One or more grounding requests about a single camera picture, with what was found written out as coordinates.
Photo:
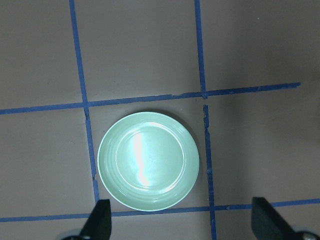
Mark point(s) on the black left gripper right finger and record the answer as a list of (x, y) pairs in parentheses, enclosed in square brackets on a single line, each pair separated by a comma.
[(268, 224)]

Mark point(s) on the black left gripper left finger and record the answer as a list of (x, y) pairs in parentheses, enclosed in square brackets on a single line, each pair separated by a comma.
[(99, 224)]

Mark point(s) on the light green plate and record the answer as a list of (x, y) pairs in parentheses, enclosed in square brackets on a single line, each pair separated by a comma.
[(148, 161)]

